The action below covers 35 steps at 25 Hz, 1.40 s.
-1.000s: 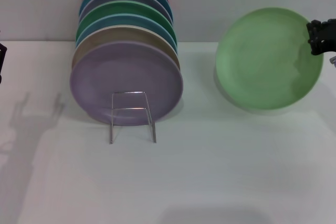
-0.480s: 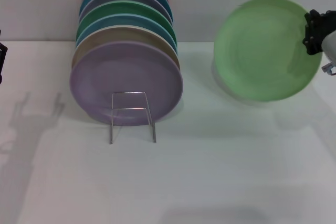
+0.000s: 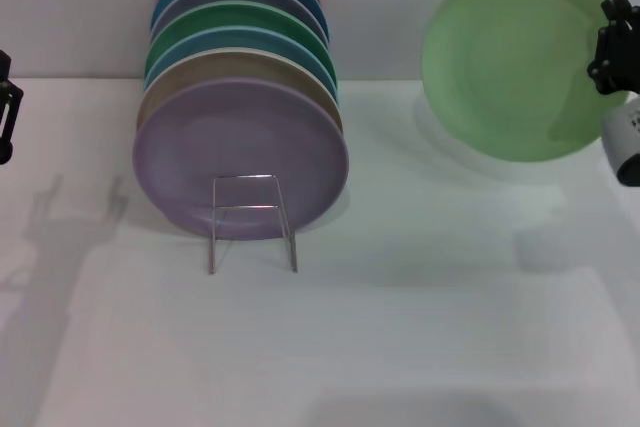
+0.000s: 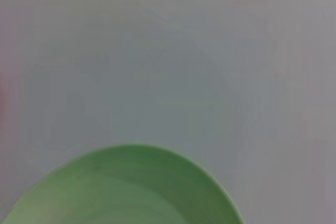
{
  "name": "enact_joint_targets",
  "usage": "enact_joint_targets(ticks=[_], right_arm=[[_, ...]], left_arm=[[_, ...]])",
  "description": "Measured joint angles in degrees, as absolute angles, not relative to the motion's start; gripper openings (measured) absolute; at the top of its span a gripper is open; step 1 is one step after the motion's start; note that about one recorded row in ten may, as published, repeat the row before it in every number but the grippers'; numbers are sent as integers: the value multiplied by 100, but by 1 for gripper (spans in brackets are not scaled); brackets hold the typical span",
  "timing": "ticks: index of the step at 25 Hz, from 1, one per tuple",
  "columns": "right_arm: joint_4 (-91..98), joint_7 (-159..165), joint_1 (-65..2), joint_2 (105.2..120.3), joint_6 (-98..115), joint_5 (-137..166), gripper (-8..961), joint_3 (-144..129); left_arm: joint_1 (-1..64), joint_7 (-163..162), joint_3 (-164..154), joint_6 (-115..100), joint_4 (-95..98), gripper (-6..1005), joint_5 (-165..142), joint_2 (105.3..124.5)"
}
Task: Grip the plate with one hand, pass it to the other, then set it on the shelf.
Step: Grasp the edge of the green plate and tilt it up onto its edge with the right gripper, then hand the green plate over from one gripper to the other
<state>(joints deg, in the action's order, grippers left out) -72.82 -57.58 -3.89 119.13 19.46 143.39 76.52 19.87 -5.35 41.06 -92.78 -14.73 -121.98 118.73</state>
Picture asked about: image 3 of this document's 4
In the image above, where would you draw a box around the light blue plate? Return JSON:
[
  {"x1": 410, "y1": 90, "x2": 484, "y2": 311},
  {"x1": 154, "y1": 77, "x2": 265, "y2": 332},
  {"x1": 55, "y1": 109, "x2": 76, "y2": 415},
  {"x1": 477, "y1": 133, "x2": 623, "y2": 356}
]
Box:
[{"x1": 143, "y1": 25, "x2": 340, "y2": 98}]

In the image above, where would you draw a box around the beige plate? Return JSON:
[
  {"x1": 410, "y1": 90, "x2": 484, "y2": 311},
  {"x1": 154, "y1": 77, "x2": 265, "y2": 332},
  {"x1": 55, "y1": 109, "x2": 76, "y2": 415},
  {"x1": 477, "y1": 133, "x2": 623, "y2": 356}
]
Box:
[{"x1": 136, "y1": 48, "x2": 344, "y2": 136}]

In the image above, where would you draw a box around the lilac plate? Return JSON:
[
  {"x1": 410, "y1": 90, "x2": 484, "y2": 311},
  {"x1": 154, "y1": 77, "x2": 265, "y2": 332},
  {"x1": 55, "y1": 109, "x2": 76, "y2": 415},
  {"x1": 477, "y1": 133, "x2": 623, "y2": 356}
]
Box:
[{"x1": 132, "y1": 77, "x2": 351, "y2": 241}]

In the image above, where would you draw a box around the light green plate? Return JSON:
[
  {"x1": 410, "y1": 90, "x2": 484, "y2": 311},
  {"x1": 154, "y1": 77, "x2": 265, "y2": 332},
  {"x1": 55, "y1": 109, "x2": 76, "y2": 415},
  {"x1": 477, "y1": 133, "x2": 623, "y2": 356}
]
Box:
[{"x1": 421, "y1": 0, "x2": 632, "y2": 164}]

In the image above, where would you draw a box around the dark green plate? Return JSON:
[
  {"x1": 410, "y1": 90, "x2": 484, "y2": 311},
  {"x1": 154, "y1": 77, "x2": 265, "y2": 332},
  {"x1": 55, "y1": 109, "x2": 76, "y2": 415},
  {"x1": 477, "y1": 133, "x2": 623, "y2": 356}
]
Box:
[{"x1": 145, "y1": 1, "x2": 335, "y2": 81}]

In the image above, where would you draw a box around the metal wire plate rack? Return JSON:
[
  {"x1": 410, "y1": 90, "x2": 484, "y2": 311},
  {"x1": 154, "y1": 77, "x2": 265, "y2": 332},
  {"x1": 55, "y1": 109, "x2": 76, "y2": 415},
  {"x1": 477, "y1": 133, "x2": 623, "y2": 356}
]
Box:
[{"x1": 208, "y1": 174, "x2": 299, "y2": 276}]

